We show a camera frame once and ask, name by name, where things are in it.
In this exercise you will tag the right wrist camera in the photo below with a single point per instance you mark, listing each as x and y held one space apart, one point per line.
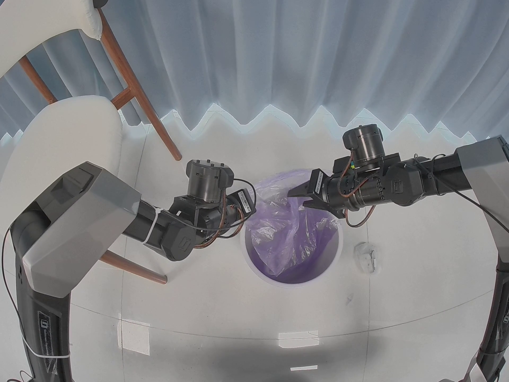
342 165

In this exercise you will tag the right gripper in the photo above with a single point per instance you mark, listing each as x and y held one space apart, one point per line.
338 191

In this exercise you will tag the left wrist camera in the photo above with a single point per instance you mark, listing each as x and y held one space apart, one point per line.
227 179

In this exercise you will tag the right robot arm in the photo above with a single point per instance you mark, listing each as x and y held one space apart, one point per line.
485 173

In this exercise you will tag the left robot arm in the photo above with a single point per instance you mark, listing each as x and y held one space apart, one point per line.
79 221

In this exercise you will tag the pale blue curtain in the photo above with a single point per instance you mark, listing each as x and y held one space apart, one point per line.
278 34

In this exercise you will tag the white cushioned wooden chair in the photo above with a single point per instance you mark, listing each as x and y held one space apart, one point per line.
59 141

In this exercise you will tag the purple plastic bag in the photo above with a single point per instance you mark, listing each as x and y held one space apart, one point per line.
278 233

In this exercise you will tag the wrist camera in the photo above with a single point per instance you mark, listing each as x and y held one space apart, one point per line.
227 179
342 165

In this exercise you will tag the crumpled white paper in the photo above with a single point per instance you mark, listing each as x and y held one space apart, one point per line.
368 258

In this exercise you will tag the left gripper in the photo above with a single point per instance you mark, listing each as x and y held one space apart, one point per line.
245 202

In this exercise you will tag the white trash bin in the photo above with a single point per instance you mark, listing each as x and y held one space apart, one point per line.
339 245

